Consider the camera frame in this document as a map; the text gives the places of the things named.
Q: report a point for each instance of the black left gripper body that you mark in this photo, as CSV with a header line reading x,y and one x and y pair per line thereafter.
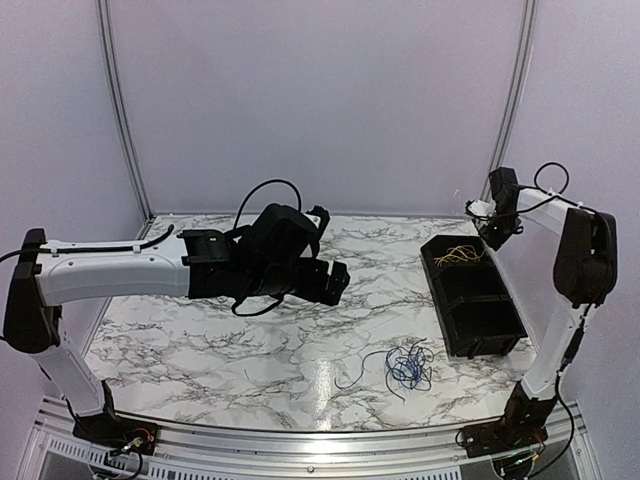
x,y
278,280

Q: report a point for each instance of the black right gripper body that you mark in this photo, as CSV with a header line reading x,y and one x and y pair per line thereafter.
x,y
505,226

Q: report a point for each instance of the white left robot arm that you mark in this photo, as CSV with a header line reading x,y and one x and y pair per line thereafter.
x,y
192,263

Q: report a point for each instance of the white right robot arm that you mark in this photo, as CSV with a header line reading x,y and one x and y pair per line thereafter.
x,y
584,273

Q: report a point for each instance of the black bin far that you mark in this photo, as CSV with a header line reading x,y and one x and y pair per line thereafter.
x,y
444,253

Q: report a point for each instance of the black bin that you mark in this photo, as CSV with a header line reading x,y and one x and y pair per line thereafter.
x,y
465,291
444,253
483,327

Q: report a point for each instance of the black bin middle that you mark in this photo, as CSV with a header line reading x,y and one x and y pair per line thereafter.
x,y
465,291

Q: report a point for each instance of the black bin near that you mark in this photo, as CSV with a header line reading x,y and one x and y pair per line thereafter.
x,y
483,327

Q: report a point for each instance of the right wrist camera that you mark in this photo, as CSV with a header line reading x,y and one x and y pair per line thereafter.
x,y
479,209

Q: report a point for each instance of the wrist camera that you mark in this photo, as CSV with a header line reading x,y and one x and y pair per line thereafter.
x,y
479,209
320,217

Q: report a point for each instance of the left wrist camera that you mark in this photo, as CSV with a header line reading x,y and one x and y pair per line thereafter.
x,y
320,217

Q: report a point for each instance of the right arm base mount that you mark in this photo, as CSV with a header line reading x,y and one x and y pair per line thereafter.
x,y
495,438

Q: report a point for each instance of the aluminium front rail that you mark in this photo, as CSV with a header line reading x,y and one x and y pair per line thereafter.
x,y
186,451

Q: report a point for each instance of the right corner aluminium post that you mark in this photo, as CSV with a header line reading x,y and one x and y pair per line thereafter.
x,y
517,83

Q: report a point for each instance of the corner aluminium post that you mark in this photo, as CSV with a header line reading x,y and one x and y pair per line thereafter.
x,y
517,83
117,98

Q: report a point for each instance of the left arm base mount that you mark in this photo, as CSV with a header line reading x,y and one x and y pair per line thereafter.
x,y
113,432

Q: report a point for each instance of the left corner aluminium post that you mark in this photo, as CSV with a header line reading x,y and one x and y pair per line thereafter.
x,y
117,98

